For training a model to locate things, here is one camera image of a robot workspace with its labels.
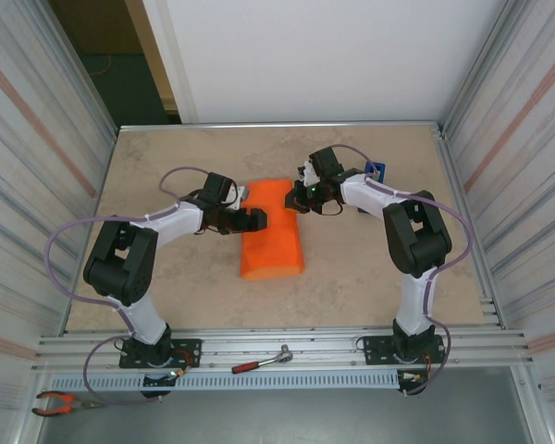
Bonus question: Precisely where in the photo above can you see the orange wrapping paper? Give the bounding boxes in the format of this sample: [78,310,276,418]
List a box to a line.
[239,178,305,282]

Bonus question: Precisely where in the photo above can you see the blue tape dispenser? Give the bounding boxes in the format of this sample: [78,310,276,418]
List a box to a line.
[356,159,389,215]

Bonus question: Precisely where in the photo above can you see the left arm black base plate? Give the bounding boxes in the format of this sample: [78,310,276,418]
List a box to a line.
[118,338,203,370]

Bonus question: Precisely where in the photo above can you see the wide aluminium frame rail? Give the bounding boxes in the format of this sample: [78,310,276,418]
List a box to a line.
[31,327,537,374]

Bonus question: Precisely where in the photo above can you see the red handled ratchet wrench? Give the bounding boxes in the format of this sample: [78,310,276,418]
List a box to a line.
[230,343,295,375]

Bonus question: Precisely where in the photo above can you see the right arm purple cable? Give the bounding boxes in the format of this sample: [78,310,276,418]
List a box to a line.
[330,143,475,398]

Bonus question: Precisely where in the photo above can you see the red power wire with connector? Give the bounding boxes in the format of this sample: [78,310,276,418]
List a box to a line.
[168,349,201,378]
[397,353,434,386]

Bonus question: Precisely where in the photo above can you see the grey slotted cable duct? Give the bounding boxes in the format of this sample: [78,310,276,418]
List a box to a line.
[49,371,401,392]

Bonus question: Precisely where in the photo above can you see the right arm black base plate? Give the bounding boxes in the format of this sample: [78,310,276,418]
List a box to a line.
[363,335,445,366]

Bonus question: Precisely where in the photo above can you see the white door frame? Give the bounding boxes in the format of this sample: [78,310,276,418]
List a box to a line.
[141,0,200,125]

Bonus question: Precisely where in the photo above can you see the orange floor cable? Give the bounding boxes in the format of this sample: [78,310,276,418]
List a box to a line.
[90,51,117,78]

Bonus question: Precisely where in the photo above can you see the orange handled pliers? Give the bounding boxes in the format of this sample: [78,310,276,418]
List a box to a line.
[31,390,104,417]

